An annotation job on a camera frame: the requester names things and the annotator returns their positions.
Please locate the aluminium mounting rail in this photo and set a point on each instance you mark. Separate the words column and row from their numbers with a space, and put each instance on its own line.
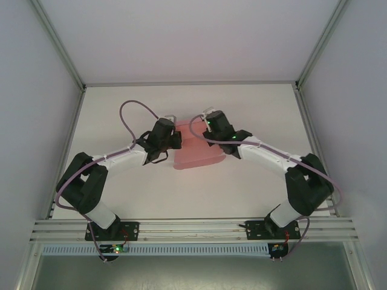
column 187, row 231

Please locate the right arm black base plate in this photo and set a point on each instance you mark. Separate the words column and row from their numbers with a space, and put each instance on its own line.
column 254, row 231

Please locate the aluminium frame post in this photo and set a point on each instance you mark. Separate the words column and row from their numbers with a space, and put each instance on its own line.
column 61, row 45
column 318, row 45

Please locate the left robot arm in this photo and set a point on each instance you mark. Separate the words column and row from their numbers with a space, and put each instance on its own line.
column 121, row 160

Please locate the aluminium back strip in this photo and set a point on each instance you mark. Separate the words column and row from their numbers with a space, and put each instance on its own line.
column 190, row 83

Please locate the aluminium frame leg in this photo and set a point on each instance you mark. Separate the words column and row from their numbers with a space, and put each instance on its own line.
column 360, row 269
column 27, row 269

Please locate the pink paper box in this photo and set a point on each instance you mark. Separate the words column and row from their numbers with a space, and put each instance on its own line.
column 196, row 154

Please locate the aluminium side rail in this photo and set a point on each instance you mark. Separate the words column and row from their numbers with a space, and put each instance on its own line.
column 67, row 136
column 309, row 121

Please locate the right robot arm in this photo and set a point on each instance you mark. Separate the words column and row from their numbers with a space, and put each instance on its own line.
column 266, row 154

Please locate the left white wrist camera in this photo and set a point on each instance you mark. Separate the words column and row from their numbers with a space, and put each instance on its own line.
column 171, row 117

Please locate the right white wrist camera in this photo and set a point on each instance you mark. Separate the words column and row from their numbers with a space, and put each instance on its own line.
column 208, row 110

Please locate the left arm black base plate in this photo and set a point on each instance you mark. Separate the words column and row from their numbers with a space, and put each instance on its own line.
column 133, row 229

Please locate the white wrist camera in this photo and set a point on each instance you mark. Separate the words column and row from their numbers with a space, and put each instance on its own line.
column 208, row 110
column 171, row 117

